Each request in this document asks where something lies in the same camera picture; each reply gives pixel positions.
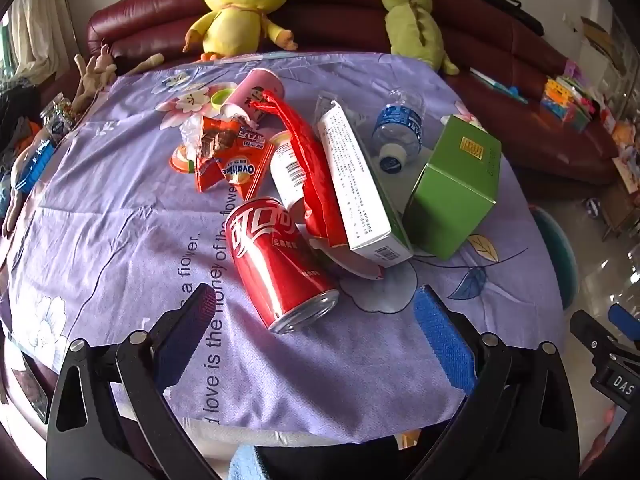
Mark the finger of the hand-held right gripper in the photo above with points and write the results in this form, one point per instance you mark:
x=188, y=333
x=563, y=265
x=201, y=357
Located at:
x=592, y=335
x=625, y=322

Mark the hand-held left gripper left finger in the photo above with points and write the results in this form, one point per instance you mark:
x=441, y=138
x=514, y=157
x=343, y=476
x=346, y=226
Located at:
x=185, y=340

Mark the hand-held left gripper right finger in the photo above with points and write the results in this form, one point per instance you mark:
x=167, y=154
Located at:
x=445, y=340

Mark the blue plastic basin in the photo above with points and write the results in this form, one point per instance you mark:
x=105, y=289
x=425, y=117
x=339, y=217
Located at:
x=560, y=255

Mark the red soda can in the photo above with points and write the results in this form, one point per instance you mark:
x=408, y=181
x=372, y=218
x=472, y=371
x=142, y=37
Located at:
x=275, y=260

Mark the green carton box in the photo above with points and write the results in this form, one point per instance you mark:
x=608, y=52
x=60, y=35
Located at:
x=450, y=195

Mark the orange and green jelly cup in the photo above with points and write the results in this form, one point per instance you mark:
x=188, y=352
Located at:
x=181, y=160

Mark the orange snack packet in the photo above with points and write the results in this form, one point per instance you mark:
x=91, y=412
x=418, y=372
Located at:
x=235, y=160

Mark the long white carton box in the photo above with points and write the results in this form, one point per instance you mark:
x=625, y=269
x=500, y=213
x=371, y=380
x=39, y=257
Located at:
x=350, y=175

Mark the white plastic drink bottle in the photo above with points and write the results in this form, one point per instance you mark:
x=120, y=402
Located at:
x=287, y=170

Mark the clear plastic water bottle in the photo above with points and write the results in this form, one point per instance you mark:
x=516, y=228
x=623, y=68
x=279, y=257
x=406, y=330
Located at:
x=397, y=125

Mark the red plastic bag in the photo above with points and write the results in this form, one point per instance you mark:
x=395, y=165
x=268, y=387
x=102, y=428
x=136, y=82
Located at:
x=312, y=160

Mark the pink paper cup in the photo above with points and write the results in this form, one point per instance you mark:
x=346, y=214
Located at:
x=255, y=90

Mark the blue and white ball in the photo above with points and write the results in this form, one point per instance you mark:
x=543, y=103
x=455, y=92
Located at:
x=592, y=207

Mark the white bowl with red rim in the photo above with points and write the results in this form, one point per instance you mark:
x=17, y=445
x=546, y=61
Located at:
x=350, y=265

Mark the wooden side table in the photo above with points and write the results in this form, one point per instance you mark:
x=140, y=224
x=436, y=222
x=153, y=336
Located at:
x=620, y=200

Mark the blue cloth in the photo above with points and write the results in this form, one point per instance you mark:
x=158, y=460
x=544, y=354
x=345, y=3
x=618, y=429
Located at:
x=245, y=465

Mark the purple floral tablecloth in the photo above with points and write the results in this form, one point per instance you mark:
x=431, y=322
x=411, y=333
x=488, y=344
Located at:
x=125, y=210

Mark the colourful toy blocks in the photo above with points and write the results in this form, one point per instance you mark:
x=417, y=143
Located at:
x=565, y=105

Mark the blue packet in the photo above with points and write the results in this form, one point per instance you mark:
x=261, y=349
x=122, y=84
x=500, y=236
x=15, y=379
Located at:
x=32, y=165

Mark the glass jar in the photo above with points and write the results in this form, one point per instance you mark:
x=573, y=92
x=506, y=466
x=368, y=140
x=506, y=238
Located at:
x=57, y=117

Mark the thin blue book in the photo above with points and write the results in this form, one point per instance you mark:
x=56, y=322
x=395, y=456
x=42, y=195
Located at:
x=495, y=85

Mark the beige plush toy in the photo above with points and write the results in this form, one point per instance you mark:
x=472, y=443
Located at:
x=92, y=80

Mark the yellow chick plush toy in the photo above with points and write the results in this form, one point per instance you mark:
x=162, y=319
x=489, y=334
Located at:
x=235, y=30

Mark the green dinosaur plush toy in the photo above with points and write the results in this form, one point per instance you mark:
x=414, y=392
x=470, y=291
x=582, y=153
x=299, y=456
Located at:
x=415, y=25

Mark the black bag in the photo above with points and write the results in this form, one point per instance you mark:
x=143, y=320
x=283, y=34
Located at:
x=500, y=5

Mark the red leather sofa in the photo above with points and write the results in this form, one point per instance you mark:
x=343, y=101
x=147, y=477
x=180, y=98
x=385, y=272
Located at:
x=340, y=15

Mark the white curtain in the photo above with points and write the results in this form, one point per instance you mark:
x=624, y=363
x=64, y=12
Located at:
x=40, y=20

